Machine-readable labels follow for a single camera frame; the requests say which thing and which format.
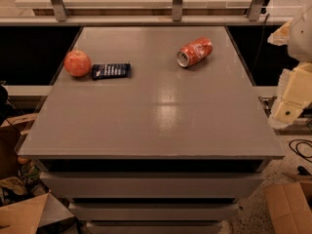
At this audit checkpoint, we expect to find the dark blue snack bar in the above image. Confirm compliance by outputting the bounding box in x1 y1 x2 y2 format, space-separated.
92 63 131 80

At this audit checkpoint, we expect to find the cardboard box right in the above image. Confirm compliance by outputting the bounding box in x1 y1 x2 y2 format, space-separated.
264 181 312 234

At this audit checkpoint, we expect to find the red apple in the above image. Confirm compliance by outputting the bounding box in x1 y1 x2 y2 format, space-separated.
64 50 92 77

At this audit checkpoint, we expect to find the black cable on floor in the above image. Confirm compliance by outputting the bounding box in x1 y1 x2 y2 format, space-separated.
288 138 312 164

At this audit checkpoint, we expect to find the red coke can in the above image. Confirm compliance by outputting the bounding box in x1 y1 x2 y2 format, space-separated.
176 37 213 68

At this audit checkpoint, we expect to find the metal railing frame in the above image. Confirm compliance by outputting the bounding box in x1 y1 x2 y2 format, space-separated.
0 0 293 26

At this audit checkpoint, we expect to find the box of clutter left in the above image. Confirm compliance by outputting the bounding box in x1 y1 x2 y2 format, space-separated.
0 113 49 206

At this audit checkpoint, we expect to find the grey drawer cabinet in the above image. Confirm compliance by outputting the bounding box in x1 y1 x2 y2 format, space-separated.
19 26 284 234

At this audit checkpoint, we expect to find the cardboard box left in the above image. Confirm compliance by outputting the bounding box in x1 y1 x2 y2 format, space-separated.
0 193 73 234

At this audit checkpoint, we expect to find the cardboard box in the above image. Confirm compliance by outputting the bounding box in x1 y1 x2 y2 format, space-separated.
264 181 312 234
0 193 73 234

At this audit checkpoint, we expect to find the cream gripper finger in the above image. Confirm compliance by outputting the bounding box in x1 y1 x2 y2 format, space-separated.
268 62 312 129
267 21 291 46

